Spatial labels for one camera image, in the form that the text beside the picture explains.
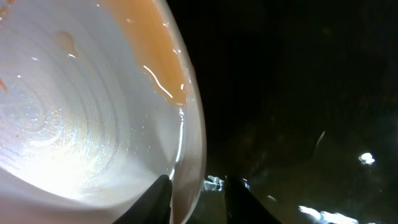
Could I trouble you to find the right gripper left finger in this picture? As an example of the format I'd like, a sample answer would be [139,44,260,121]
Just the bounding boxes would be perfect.
[113,175,172,224]

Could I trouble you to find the white plate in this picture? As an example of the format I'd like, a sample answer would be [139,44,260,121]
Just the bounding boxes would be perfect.
[1,0,206,223]

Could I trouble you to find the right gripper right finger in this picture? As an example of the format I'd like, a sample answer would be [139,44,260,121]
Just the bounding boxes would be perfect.
[224,177,281,224]

